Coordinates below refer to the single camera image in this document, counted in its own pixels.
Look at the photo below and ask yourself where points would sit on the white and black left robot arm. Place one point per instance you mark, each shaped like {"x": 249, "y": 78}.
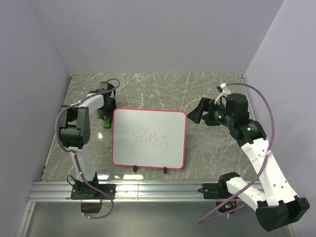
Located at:
{"x": 72, "y": 128}

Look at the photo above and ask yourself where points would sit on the pink framed whiteboard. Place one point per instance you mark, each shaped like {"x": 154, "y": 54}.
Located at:
{"x": 149, "y": 138}

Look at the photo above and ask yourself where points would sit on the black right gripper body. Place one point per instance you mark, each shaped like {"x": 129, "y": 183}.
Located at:
{"x": 217, "y": 114}

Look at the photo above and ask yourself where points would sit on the green whiteboard eraser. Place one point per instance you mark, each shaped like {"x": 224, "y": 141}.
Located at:
{"x": 108, "y": 123}

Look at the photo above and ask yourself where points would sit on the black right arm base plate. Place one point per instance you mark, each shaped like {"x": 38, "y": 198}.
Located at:
{"x": 214, "y": 191}

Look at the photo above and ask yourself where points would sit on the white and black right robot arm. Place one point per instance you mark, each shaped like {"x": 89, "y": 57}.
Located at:
{"x": 278, "y": 204}

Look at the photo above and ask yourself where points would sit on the aluminium mounting rail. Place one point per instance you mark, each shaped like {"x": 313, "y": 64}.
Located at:
{"x": 126, "y": 191}

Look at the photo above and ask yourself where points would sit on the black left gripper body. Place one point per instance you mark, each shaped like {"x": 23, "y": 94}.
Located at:
{"x": 107, "y": 110}

